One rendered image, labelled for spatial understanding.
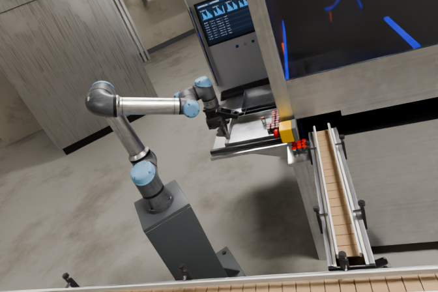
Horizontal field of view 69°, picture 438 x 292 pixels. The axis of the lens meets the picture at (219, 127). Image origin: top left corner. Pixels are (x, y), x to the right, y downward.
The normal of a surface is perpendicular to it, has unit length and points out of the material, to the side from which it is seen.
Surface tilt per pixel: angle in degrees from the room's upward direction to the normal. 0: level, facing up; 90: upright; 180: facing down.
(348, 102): 90
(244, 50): 90
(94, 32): 90
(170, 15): 90
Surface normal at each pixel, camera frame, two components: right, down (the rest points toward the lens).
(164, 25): 0.40, 0.33
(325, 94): -0.14, 0.54
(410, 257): -0.33, -0.82
